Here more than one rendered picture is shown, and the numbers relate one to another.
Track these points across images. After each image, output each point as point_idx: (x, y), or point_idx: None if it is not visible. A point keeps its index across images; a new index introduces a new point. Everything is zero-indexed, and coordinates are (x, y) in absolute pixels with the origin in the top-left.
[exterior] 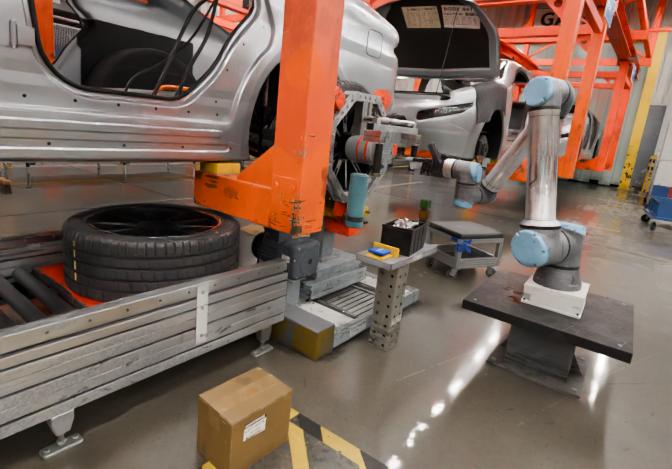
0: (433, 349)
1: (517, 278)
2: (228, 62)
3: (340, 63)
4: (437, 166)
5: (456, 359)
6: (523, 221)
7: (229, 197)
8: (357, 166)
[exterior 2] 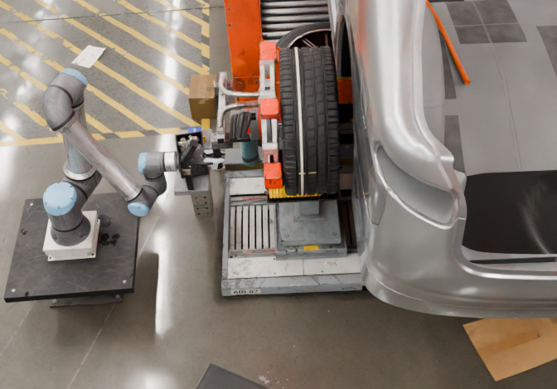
0: (169, 230)
1: (110, 272)
2: None
3: (352, 74)
4: None
5: (148, 231)
6: None
7: None
8: None
